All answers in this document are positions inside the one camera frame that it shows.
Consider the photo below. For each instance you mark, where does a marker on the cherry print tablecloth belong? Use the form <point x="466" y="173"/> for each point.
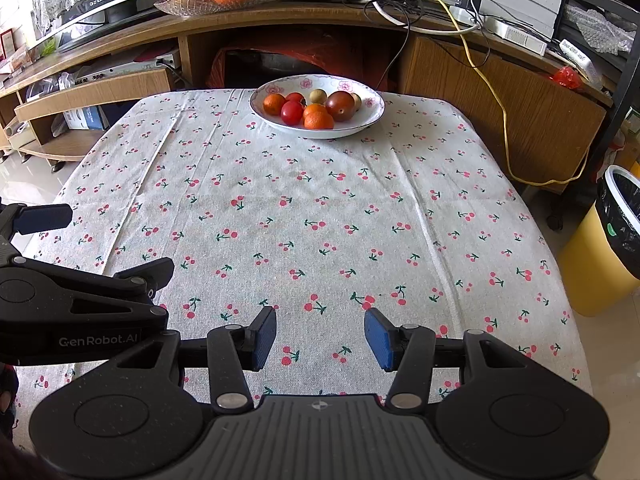
<point x="320" y="200"/>

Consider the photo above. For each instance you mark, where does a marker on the small mandarin orange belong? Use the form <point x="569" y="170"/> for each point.
<point x="318" y="121"/>
<point x="273" y="104"/>

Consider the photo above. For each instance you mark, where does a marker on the white floral bowl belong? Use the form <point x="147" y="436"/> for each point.
<point x="371" y="103"/>

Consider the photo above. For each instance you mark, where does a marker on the silver set-top box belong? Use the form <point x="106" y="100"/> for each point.
<point x="125" y="67"/>

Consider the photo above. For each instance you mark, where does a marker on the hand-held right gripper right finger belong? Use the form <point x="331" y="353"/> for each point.
<point x="380" y="342"/>

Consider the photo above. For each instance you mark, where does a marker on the bubble wrap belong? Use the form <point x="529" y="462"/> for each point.
<point x="600" y="27"/>

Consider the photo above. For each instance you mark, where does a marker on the wooden television cabinet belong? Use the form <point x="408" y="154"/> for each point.
<point x="540" y="125"/>

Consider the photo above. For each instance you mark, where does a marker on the black caster wheel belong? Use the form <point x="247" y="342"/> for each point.
<point x="556" y="221"/>

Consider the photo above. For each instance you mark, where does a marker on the black power adapter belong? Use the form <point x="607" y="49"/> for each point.
<point x="469" y="1"/>

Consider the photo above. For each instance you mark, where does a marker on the white power strip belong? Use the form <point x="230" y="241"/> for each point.
<point x="462" y="16"/>

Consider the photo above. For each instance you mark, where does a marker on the small red plastic bag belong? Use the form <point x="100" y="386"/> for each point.
<point x="566" y="76"/>

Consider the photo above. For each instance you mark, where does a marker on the flat screen television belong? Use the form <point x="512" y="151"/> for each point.
<point x="100" y="5"/>

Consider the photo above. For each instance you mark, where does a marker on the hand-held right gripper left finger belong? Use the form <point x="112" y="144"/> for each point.
<point x="263" y="340"/>

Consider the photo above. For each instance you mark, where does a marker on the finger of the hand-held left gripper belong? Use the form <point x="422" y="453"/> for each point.
<point x="45" y="219"/>
<point x="145" y="275"/>

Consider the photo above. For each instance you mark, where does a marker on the black shelf rack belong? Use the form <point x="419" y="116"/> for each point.
<point x="620" y="90"/>

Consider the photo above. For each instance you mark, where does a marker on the large red plastic bag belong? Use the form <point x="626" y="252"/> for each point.
<point x="300" y="57"/>

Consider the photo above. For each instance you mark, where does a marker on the white and blue box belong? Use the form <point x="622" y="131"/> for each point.
<point x="85" y="117"/>

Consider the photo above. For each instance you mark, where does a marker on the white modem box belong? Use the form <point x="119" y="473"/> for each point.
<point x="517" y="35"/>

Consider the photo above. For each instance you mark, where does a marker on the black bin liner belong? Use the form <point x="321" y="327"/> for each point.
<point x="622" y="230"/>

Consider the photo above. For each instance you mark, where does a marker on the small tan longan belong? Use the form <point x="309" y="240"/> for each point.
<point x="317" y="95"/>

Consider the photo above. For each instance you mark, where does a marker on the yellow trash bin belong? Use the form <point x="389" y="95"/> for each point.
<point x="585" y="260"/>

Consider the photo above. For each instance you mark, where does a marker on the small white router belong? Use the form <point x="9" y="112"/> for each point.
<point x="575" y="55"/>

